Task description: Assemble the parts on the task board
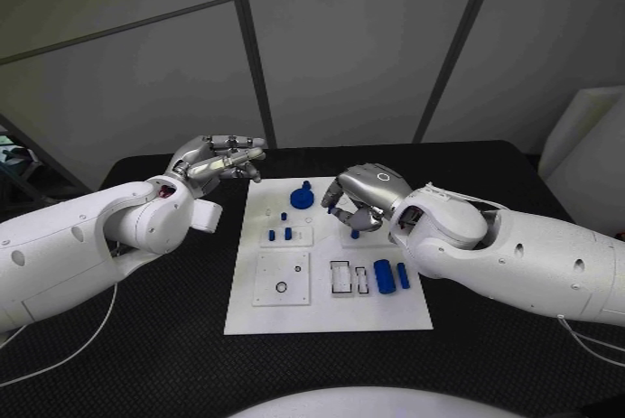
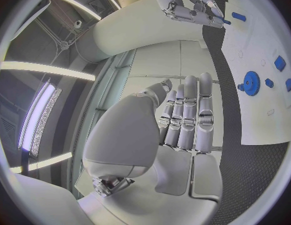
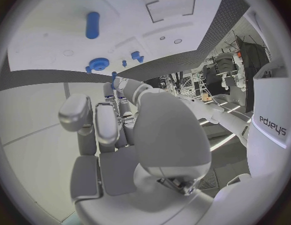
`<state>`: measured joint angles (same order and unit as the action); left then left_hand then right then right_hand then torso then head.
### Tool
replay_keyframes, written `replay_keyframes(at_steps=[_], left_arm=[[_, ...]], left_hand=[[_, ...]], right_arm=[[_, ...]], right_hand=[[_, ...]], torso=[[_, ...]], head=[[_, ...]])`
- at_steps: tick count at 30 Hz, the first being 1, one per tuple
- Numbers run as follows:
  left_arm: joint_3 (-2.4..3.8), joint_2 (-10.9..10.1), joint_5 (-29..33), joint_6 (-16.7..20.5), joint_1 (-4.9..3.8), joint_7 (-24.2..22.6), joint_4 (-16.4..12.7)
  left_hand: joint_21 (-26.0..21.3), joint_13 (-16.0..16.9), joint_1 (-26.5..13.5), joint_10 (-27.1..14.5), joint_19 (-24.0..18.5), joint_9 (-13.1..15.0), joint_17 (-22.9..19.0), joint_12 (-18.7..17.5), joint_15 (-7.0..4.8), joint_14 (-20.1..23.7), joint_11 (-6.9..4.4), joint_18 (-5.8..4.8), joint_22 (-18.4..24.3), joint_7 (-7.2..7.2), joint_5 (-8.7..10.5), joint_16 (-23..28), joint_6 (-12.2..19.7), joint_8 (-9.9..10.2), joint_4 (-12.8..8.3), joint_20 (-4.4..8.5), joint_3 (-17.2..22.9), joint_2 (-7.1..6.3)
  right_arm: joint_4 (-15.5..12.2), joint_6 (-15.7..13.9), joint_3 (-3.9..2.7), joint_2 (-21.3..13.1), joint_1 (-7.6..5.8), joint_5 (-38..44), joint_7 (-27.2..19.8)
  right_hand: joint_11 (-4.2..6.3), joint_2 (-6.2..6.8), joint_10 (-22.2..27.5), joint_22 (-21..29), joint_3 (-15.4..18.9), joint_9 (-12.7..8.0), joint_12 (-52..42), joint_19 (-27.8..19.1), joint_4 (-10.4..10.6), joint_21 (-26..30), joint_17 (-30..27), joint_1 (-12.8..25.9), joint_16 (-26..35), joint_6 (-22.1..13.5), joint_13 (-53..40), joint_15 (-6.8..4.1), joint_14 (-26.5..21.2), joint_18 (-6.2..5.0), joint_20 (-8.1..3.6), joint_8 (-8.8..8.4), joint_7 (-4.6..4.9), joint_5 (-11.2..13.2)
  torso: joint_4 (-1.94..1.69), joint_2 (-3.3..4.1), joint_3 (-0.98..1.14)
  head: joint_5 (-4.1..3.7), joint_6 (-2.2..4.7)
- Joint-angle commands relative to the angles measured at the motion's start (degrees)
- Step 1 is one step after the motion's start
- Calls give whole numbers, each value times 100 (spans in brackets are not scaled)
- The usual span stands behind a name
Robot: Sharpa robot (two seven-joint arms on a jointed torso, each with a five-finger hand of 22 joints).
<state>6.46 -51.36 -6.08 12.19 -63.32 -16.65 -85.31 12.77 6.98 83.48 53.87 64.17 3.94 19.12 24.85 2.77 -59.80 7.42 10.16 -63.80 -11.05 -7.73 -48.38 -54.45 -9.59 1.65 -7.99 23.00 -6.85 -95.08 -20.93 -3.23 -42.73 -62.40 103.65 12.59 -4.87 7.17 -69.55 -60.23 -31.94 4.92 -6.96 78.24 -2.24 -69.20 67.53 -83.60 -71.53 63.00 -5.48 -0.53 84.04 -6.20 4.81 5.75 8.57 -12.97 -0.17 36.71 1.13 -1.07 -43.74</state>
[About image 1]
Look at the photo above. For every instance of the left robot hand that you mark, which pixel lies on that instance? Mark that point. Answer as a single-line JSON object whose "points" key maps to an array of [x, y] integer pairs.
{"points": [[216, 165]]}

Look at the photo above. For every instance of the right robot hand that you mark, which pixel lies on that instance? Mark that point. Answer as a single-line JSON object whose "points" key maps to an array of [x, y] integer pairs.
{"points": [[372, 187]]}

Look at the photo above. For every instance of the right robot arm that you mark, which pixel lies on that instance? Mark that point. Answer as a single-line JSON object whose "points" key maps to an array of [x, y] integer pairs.
{"points": [[528, 262]]}

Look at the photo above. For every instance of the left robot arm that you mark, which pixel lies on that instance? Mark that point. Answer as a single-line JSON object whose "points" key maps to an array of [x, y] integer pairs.
{"points": [[54, 255]]}

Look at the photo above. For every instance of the white task board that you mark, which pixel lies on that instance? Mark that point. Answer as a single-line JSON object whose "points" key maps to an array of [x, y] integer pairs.
{"points": [[323, 309]]}

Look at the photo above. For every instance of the blue gear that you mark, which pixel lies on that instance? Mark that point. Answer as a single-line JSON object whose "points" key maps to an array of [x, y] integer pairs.
{"points": [[303, 198]]}

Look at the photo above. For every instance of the thick blue cylinder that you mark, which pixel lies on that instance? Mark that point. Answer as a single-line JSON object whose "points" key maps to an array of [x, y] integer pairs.
{"points": [[385, 276]]}

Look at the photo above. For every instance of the thin blue cylinder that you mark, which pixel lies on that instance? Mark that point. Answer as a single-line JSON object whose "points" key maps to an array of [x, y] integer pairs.
{"points": [[404, 275]]}

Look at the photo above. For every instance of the white foam panels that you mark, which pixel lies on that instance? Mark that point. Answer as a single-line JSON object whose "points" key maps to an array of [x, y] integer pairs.
{"points": [[591, 160]]}

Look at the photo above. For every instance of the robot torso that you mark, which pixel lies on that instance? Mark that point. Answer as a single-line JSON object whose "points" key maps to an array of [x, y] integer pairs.
{"points": [[382, 404]]}

